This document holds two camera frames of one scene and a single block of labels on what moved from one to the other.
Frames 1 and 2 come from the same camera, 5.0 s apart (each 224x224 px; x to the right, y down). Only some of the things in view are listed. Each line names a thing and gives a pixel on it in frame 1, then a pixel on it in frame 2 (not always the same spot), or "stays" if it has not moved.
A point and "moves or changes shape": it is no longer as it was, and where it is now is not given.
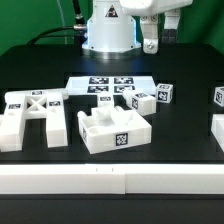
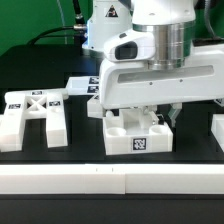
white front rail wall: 111,179 stays
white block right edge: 217,128 stays
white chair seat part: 112,128 moves or changes shape
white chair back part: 33,104 stays
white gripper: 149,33 -> 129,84
